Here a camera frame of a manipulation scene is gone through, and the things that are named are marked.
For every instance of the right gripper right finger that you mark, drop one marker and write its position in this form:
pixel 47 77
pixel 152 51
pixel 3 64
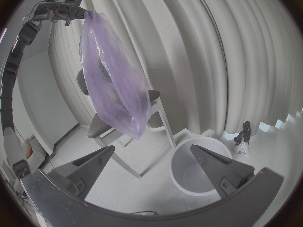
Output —
pixel 224 171

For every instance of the clear printed wrapper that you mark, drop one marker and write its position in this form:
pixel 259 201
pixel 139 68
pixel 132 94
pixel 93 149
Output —
pixel 242 151

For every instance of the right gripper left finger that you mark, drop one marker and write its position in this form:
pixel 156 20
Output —
pixel 78 174

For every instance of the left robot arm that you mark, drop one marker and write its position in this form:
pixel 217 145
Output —
pixel 28 33

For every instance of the purple plastic bag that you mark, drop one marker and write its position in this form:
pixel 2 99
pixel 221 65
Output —
pixel 111 79

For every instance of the grey and white chair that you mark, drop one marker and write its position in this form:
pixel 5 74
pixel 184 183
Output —
pixel 101 126

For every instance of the white trash bin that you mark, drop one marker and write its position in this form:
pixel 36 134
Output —
pixel 189 174

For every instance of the white curtain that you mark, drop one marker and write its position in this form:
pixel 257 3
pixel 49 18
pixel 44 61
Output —
pixel 165 44
pixel 260 55

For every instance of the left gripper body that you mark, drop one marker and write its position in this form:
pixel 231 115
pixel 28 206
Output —
pixel 72 12

